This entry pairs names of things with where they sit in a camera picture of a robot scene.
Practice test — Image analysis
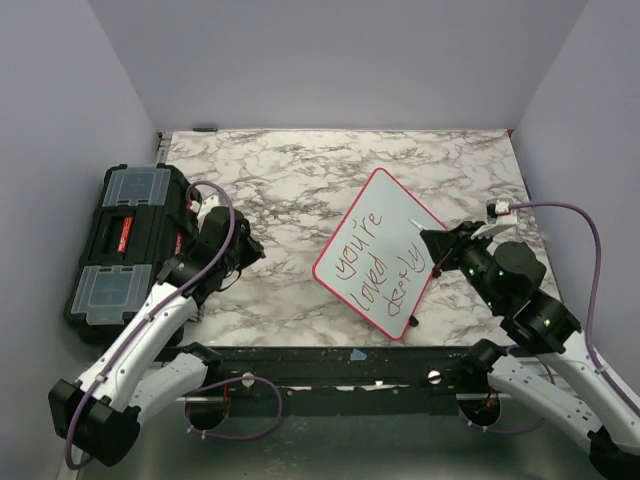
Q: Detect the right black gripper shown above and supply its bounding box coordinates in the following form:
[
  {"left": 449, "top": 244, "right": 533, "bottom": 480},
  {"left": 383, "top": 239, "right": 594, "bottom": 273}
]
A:
[{"left": 421, "top": 219, "right": 504, "bottom": 311}]

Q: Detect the white marker pen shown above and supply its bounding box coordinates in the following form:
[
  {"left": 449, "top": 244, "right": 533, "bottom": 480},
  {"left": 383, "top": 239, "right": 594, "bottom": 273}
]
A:
[{"left": 409, "top": 219, "right": 425, "bottom": 231}]

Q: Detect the pink framed whiteboard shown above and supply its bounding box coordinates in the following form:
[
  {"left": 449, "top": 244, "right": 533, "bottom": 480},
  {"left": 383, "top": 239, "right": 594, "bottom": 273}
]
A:
[{"left": 312, "top": 168, "right": 446, "bottom": 340}]

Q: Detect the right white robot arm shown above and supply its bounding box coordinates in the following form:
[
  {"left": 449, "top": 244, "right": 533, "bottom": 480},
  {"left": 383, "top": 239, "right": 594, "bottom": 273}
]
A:
[{"left": 419, "top": 222, "right": 639, "bottom": 479}]

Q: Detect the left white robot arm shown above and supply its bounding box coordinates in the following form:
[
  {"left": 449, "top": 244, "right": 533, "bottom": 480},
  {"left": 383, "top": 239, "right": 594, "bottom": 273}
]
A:
[{"left": 48, "top": 206, "right": 264, "bottom": 466}]

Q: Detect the black plastic toolbox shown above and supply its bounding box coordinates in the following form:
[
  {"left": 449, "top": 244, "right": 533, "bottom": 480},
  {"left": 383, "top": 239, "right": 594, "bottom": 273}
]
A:
[{"left": 64, "top": 164, "right": 198, "bottom": 347}]

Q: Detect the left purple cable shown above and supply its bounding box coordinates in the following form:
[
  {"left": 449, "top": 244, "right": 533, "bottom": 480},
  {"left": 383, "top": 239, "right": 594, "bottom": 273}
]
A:
[{"left": 64, "top": 180, "right": 284, "bottom": 471}]

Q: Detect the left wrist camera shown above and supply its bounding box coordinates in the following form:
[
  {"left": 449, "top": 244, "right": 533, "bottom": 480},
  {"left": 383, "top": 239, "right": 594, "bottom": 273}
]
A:
[{"left": 187, "top": 193, "right": 225, "bottom": 229}]

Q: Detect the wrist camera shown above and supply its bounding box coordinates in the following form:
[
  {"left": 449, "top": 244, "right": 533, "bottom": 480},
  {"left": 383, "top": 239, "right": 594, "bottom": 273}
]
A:
[
  {"left": 187, "top": 193, "right": 225, "bottom": 229},
  {"left": 471, "top": 198, "right": 518, "bottom": 239}
]

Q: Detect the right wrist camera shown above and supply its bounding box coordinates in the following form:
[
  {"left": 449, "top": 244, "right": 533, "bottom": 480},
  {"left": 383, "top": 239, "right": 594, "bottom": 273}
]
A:
[{"left": 471, "top": 198, "right": 518, "bottom": 239}]

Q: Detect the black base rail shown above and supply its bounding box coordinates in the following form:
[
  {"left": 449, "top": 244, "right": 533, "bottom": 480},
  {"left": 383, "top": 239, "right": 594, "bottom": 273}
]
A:
[{"left": 173, "top": 343, "right": 490, "bottom": 417}]

